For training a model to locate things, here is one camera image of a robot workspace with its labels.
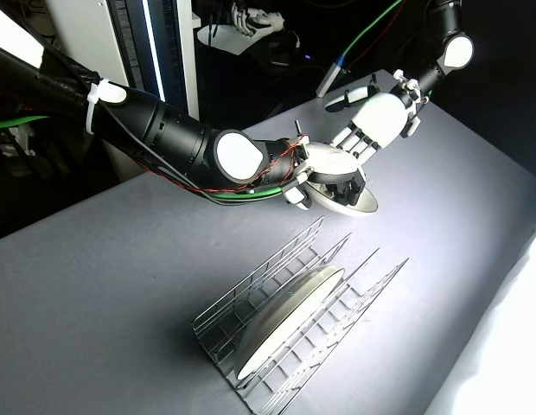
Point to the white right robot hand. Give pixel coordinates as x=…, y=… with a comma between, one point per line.
x=333, y=160

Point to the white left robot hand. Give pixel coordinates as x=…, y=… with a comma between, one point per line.
x=380, y=116

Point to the white plate with grey print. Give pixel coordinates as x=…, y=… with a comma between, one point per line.
x=294, y=311

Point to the grey connector with blue band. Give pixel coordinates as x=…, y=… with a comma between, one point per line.
x=330, y=80

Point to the spare skeletal robot hand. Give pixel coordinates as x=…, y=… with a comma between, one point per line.
x=255, y=15

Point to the white display stand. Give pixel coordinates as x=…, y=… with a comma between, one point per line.
x=225, y=36

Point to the white zip tie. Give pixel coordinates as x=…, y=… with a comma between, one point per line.
x=91, y=108

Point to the white fabric backdrop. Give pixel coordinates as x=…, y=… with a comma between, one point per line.
x=510, y=346

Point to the white cabinet with blue strip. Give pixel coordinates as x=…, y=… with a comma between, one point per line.
x=86, y=34

